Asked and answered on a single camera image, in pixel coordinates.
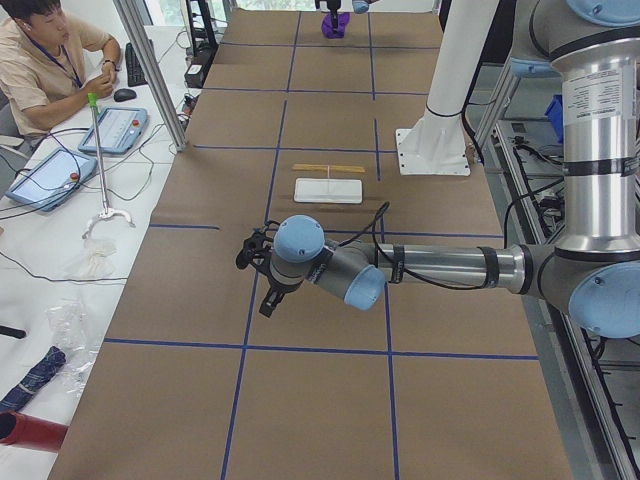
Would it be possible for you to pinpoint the seated man in beige shirt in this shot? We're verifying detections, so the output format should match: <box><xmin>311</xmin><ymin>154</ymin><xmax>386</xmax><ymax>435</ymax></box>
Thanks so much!
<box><xmin>1</xmin><ymin>1</ymin><xmax>121</xmax><ymax>139</ymax></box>

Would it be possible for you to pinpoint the far teach pendant tablet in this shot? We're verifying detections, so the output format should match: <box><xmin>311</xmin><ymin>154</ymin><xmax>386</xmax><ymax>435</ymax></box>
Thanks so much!
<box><xmin>97</xmin><ymin>107</ymin><xmax>148</xmax><ymax>155</ymax></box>

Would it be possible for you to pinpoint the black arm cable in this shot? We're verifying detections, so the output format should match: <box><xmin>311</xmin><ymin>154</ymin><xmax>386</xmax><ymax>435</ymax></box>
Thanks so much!
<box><xmin>329</xmin><ymin>200</ymin><xmax>489</xmax><ymax>290</ymax></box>

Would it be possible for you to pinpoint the aluminium frame post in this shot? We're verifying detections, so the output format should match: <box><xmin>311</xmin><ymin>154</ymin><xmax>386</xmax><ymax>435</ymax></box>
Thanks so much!
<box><xmin>113</xmin><ymin>0</ymin><xmax>187</xmax><ymax>152</ymax></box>

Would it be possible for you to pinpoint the crumpled clear plastic bag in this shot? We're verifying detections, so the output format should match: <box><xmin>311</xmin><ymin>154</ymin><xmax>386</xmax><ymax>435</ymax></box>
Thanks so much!
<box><xmin>46</xmin><ymin>299</ymin><xmax>100</xmax><ymax>398</ymax></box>

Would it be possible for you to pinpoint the near teach pendant tablet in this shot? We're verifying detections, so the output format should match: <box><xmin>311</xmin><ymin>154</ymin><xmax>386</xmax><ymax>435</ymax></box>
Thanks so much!
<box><xmin>5</xmin><ymin>148</ymin><xmax>97</xmax><ymax>211</ymax></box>

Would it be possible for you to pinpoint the teach pendant tablet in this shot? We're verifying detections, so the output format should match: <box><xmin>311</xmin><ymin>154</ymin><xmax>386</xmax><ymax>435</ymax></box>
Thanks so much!
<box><xmin>5</xmin><ymin>148</ymin><xmax>97</xmax><ymax>211</ymax></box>
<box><xmin>97</xmin><ymin>107</ymin><xmax>148</xmax><ymax>155</ymax></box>

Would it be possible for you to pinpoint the reacher grabber tool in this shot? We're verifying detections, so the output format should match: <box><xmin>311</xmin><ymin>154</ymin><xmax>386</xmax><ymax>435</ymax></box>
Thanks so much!
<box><xmin>82</xmin><ymin>93</ymin><xmax>136</xmax><ymax>240</ymax></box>

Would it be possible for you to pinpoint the folded blue umbrella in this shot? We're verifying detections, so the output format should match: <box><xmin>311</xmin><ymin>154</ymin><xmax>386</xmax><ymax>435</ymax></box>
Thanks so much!
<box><xmin>1</xmin><ymin>346</ymin><xmax>67</xmax><ymax>413</ymax></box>

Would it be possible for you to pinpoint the red cylinder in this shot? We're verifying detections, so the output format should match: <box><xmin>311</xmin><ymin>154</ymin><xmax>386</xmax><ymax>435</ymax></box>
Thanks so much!
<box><xmin>1</xmin><ymin>411</ymin><xmax>68</xmax><ymax>452</ymax></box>

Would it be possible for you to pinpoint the black keyboard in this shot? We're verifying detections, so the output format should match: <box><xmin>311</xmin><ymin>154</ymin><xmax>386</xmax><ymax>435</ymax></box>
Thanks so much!
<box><xmin>124</xmin><ymin>42</ymin><xmax>147</xmax><ymax>87</ymax></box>

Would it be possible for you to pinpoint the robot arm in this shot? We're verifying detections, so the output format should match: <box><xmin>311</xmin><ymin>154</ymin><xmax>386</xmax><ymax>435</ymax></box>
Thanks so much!
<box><xmin>321</xmin><ymin>0</ymin><xmax>372</xmax><ymax>38</ymax></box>
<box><xmin>236</xmin><ymin>1</ymin><xmax>639</xmax><ymax>338</ymax></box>

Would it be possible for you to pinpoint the black computer mouse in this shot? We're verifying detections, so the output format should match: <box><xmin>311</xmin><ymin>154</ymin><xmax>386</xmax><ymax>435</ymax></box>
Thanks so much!
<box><xmin>113</xmin><ymin>88</ymin><xmax>137</xmax><ymax>102</ymax></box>

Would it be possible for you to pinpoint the purple towel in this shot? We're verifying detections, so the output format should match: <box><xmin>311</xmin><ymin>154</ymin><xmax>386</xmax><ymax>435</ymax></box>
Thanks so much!
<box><xmin>320</xmin><ymin>11</ymin><xmax>351</xmax><ymax>40</ymax></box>

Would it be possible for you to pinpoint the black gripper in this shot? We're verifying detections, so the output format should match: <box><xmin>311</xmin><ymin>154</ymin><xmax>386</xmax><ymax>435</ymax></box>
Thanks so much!
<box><xmin>259</xmin><ymin>271</ymin><xmax>303</xmax><ymax>316</ymax></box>
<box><xmin>326</xmin><ymin>0</ymin><xmax>341</xmax><ymax>30</ymax></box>

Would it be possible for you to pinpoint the blue storage bin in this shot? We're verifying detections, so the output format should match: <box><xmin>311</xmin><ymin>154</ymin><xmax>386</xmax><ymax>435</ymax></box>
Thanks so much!
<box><xmin>545</xmin><ymin>94</ymin><xmax>564</xmax><ymax>144</ymax></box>

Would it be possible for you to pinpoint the white rack base tray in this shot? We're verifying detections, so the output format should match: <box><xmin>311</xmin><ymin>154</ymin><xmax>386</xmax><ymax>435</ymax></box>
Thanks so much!
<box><xmin>294</xmin><ymin>178</ymin><xmax>363</xmax><ymax>204</ymax></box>

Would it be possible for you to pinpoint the white pedestal column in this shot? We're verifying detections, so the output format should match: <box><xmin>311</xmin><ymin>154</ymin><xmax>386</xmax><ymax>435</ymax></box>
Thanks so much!
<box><xmin>396</xmin><ymin>0</ymin><xmax>499</xmax><ymax>176</ymax></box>

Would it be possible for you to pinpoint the wooden rack upper bar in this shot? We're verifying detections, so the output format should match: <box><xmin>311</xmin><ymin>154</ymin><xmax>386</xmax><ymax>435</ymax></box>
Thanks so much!
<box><xmin>291</xmin><ymin>163</ymin><xmax>366</xmax><ymax>174</ymax></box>

